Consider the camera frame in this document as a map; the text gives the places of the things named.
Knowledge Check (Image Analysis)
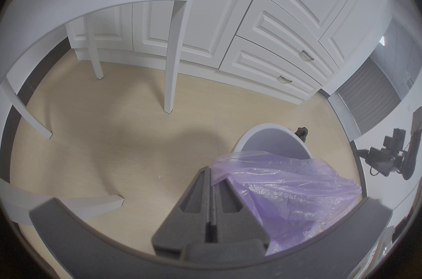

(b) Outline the white trash bin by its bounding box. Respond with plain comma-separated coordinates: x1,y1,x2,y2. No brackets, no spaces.
233,123,314,161

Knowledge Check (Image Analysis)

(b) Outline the black plastic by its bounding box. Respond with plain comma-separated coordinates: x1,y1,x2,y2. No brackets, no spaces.
294,127,310,143

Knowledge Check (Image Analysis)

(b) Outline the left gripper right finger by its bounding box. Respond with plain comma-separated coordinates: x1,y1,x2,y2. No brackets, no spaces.
213,178,271,252

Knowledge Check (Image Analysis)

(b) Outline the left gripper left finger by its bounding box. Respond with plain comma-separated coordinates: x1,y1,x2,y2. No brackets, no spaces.
152,166,213,258

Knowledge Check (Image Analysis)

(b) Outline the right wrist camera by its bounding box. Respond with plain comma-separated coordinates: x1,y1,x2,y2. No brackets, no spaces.
383,128,407,153

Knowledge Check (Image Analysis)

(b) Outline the purple plastic bag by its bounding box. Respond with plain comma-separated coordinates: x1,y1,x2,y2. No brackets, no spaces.
210,150,362,257

